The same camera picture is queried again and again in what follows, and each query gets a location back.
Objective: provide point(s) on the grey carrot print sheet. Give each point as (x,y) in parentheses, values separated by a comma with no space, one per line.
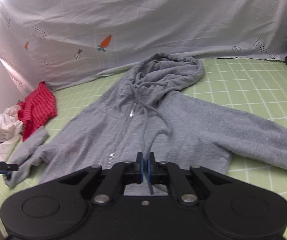
(67,42)

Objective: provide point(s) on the green grid mat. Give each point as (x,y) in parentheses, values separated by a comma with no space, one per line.
(255,86)

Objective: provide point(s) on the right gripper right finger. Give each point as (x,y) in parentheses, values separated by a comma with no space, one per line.
(171,179)

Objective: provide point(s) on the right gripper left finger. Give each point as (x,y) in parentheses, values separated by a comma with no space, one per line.
(115,180)

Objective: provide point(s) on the grey zip hoodie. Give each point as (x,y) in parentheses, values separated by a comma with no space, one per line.
(146,111)

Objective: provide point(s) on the red checkered garment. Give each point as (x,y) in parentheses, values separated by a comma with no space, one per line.
(36,110)

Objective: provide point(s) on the white crumpled garment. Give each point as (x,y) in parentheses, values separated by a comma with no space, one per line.
(10,131)

